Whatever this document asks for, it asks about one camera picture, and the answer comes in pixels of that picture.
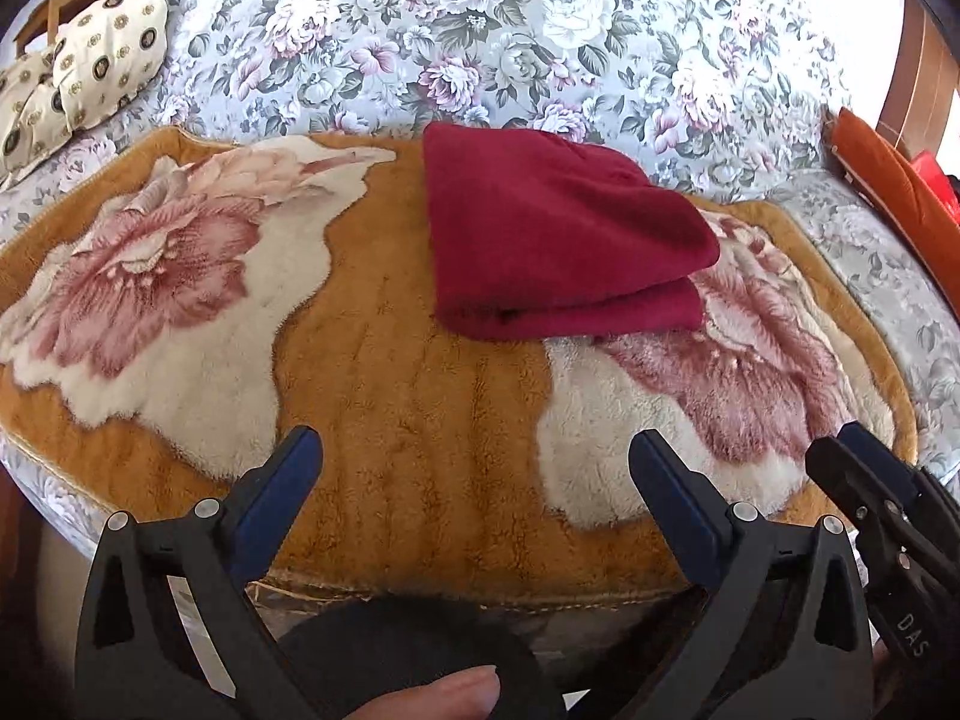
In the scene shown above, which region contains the small floral print bedsheet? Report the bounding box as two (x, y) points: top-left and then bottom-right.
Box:
(0, 94), (960, 541)

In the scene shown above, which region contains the wooden headboard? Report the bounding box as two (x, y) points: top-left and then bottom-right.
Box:
(877, 0), (960, 175)

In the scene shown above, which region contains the cream pillow with round print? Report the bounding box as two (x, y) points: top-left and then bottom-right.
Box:
(0, 0), (170, 193)

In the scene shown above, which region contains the wooden chair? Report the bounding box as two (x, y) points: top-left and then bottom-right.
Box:
(15, 0), (134, 58)

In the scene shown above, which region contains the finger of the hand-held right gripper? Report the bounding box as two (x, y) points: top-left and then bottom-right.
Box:
(836, 421), (960, 533)
(805, 436), (927, 563)

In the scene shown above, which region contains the brown plush flower blanket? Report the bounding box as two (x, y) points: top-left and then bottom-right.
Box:
(0, 126), (920, 614)

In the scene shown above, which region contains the red cloth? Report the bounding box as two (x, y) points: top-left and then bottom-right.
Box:
(909, 152), (960, 206)

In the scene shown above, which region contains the black fleece sleeve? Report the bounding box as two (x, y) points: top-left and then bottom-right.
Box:
(274, 598), (568, 720)

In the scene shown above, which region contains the dark red sweater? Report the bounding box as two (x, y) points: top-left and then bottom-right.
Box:
(422, 121), (722, 343)

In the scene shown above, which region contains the person's left hand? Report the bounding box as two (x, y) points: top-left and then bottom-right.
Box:
(405, 664), (502, 720)

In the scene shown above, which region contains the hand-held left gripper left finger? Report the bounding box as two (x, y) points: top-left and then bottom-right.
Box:
(75, 426), (325, 720)

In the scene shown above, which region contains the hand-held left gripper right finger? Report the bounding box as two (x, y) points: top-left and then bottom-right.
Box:
(628, 429), (875, 720)

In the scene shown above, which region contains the orange cushion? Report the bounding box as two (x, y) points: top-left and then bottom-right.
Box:
(823, 106), (960, 283)

